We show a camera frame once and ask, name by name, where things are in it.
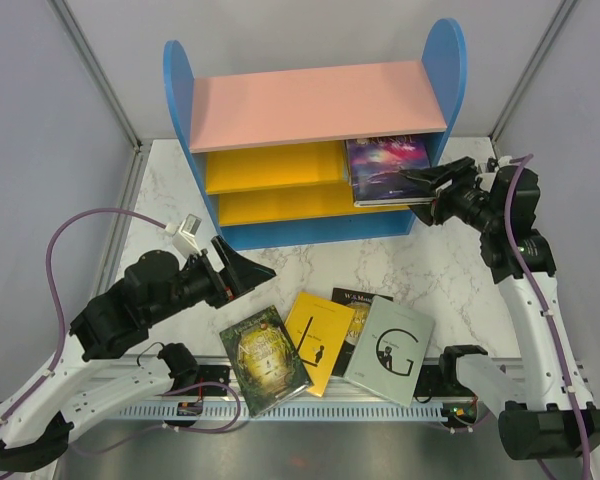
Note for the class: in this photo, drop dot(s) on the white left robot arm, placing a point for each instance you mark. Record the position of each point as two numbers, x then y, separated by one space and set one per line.
37 426

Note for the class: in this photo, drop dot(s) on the blue pink yellow bookshelf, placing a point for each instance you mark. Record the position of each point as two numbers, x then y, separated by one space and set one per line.
261 146

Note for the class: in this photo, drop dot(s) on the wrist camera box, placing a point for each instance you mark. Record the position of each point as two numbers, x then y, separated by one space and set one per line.
488 170
183 235

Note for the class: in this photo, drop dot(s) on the dark navy book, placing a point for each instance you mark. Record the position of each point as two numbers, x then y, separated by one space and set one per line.
346 163

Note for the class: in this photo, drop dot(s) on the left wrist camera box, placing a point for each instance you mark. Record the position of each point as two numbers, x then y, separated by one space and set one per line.
183 235

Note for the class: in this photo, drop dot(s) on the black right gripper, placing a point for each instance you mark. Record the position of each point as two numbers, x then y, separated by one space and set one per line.
461 169

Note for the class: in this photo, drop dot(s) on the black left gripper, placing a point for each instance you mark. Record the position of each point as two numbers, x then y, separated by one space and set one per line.
239 276

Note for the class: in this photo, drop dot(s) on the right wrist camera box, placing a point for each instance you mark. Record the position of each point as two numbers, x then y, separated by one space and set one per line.
488 170

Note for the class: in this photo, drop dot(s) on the green forest cover book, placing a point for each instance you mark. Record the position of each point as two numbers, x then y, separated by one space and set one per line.
263 336

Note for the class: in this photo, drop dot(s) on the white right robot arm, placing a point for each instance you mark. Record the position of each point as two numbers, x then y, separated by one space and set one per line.
552 414

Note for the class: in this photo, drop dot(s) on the white slotted cable duct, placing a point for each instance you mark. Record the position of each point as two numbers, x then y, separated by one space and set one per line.
224 410

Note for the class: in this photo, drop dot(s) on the aluminium frame rail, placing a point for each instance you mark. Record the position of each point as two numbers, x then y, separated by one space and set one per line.
263 377

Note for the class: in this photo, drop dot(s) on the grey book with letter G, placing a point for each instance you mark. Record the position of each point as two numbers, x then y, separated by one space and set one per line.
390 351

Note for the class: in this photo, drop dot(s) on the purple Robinson Crusoe book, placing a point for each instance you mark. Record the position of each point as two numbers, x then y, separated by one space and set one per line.
375 164

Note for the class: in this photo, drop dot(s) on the yellow book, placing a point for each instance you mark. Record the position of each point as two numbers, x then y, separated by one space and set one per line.
318 328

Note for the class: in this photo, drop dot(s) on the black W.S. book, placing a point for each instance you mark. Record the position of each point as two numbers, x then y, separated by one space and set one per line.
360 303

